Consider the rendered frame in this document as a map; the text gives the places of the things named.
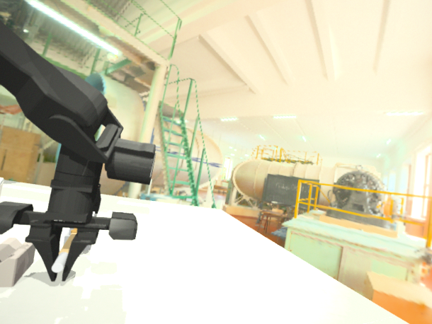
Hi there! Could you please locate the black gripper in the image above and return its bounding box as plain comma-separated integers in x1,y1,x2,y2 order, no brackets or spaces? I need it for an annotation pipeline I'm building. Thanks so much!
0,170,138,282

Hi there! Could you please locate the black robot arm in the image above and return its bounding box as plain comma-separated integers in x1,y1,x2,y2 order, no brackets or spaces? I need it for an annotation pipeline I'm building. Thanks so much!
0,21,157,185

